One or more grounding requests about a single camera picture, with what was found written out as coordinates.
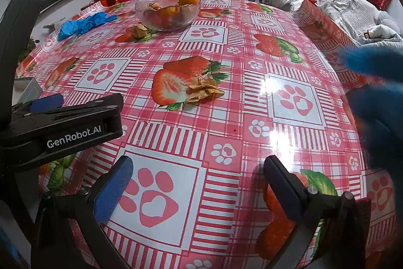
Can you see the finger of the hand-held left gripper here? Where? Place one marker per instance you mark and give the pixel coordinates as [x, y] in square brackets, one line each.
[47, 103]
[94, 103]

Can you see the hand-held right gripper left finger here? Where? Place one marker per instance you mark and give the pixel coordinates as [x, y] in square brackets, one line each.
[113, 190]

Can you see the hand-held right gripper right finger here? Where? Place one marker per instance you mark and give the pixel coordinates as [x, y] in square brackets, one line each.
[281, 190]

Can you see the white cardboard box tray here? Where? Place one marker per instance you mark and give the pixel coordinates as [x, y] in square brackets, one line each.
[26, 87]

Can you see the pile of blue gloves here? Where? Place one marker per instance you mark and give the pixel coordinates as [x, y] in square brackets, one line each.
[82, 24]

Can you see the small fruit beside bowl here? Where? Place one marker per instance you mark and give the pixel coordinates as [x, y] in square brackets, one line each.
[138, 31]

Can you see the red printed tablecloth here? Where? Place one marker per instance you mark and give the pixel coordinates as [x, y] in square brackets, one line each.
[220, 130]

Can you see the pile of dry peels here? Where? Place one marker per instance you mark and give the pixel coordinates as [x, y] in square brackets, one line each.
[203, 87]

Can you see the dry husk in bowl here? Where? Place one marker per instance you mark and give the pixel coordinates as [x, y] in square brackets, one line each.
[153, 6]

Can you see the glass bowl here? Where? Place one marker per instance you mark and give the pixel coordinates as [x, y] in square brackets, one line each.
[176, 21]

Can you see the orange in glass bowl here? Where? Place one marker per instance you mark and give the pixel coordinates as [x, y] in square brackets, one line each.
[188, 0]
[171, 10]

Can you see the grey striped blanket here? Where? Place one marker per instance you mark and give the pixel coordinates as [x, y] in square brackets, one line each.
[349, 10]

